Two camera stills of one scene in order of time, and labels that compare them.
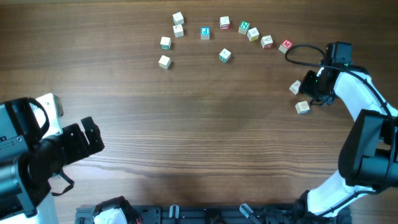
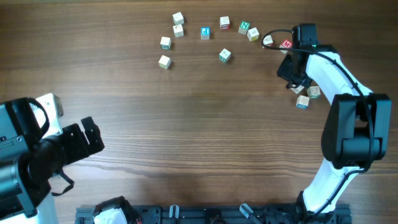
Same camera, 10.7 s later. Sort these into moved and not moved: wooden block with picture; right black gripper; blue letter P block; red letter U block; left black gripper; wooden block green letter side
Moved: red letter U block; right black gripper
Not moved: wooden block with picture; left black gripper; wooden block green letter side; blue letter P block
